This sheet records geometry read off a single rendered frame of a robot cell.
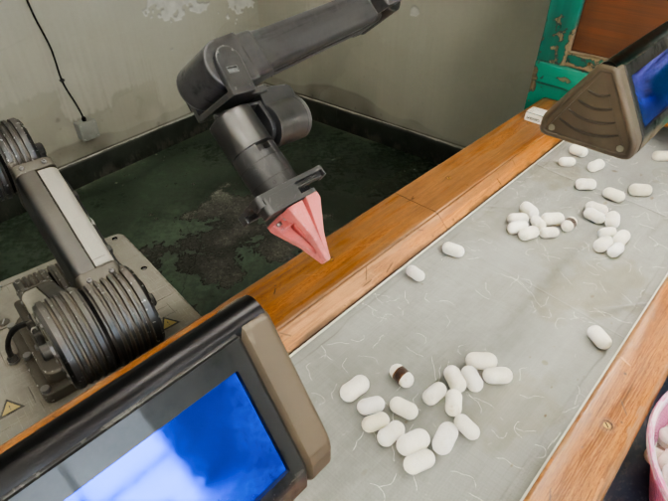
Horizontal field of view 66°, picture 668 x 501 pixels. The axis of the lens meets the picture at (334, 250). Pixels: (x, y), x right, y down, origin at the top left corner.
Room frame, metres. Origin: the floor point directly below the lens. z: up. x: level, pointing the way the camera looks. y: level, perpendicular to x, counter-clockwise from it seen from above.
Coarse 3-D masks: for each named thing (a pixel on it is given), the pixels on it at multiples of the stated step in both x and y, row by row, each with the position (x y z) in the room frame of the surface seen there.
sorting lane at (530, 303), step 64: (512, 192) 0.80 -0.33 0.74; (576, 192) 0.80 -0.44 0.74; (448, 256) 0.61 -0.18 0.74; (512, 256) 0.61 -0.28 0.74; (576, 256) 0.61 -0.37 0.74; (640, 256) 0.61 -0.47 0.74; (384, 320) 0.48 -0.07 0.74; (448, 320) 0.48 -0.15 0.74; (512, 320) 0.48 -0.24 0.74; (576, 320) 0.48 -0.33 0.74; (320, 384) 0.38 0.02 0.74; (384, 384) 0.38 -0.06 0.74; (512, 384) 0.38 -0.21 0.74; (576, 384) 0.38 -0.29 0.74; (384, 448) 0.29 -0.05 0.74; (512, 448) 0.29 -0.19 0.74
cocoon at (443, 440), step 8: (440, 424) 0.31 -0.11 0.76; (448, 424) 0.31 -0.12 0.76; (440, 432) 0.30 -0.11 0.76; (448, 432) 0.30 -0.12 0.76; (456, 432) 0.30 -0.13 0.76; (432, 440) 0.29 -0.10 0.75; (440, 440) 0.29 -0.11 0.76; (448, 440) 0.29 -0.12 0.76; (440, 448) 0.28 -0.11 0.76; (448, 448) 0.28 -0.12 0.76
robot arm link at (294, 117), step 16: (224, 48) 0.58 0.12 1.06; (224, 64) 0.57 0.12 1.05; (240, 64) 0.58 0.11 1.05; (224, 80) 0.55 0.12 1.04; (240, 80) 0.57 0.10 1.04; (224, 96) 0.55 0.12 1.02; (240, 96) 0.56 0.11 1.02; (256, 96) 0.60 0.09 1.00; (272, 96) 0.61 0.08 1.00; (288, 96) 0.63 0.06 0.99; (208, 112) 0.57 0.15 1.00; (272, 112) 0.58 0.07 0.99; (288, 112) 0.59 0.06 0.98; (304, 112) 0.61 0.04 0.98; (288, 128) 0.58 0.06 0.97; (304, 128) 0.61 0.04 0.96
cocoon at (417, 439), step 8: (408, 432) 0.30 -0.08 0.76; (416, 432) 0.30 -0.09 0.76; (424, 432) 0.30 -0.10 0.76; (400, 440) 0.29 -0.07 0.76; (408, 440) 0.29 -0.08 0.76; (416, 440) 0.29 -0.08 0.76; (424, 440) 0.29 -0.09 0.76; (400, 448) 0.28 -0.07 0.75; (408, 448) 0.28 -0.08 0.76; (416, 448) 0.28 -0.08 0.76
